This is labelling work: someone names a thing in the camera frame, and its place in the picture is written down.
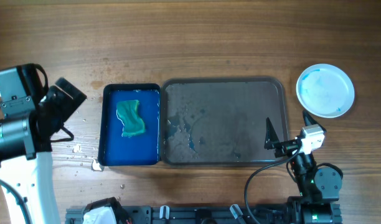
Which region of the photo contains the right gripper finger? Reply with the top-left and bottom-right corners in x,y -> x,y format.
303,110 -> 327,133
264,118 -> 280,149

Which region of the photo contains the white plate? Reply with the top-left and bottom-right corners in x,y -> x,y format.
296,63 -> 355,118

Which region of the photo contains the green yellow sponge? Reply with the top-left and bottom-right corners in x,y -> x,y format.
116,100 -> 146,138

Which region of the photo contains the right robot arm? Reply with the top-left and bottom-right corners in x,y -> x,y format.
256,111 -> 344,224

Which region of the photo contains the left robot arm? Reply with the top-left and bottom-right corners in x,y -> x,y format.
0,63 -> 87,223

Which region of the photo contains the dark brown serving tray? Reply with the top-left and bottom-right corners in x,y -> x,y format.
160,77 -> 288,167

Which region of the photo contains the blue water tray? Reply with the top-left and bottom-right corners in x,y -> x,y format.
98,83 -> 161,166

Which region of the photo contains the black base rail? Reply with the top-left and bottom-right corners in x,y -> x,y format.
65,203 -> 343,224

